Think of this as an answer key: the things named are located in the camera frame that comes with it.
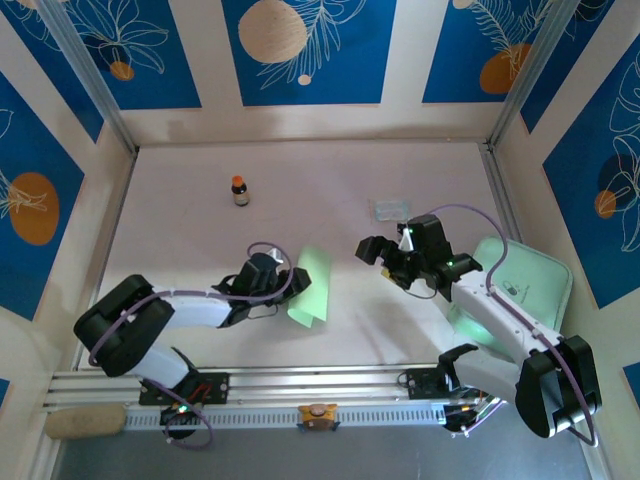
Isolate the white slotted cable duct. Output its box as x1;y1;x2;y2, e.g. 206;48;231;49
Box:
122;403;451;432

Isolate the clear plastic packet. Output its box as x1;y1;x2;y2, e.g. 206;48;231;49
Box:
368;198;412;225

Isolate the mint green zip pouch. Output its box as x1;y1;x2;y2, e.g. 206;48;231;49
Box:
447;236;575;361

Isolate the aluminium frame post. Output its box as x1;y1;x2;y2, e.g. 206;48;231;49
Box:
37;0;140;154
487;0;586;151

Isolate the brown bottle with orange cap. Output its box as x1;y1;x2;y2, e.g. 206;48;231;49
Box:
230;174;251;208

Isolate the aluminium mounting rail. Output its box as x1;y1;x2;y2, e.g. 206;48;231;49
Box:
42;359;521;414

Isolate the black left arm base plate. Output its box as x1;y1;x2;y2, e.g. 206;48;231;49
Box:
138;372;231;406

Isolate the beige sponge block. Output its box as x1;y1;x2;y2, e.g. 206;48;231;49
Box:
44;404;127;441

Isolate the light green paper sheet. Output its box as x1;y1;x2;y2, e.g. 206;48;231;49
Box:
286;243;335;330

